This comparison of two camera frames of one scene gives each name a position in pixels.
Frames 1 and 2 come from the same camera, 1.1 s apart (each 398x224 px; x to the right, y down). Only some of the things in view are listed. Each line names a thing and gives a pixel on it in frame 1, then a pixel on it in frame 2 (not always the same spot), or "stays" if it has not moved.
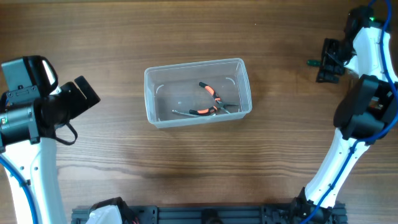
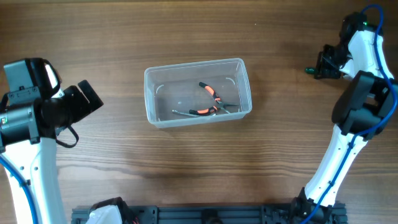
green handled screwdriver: x=313 y=63 to x=311 y=70
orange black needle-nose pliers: x=212 y=109 stays
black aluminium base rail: x=208 y=214 stays
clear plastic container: x=189 y=93 stays
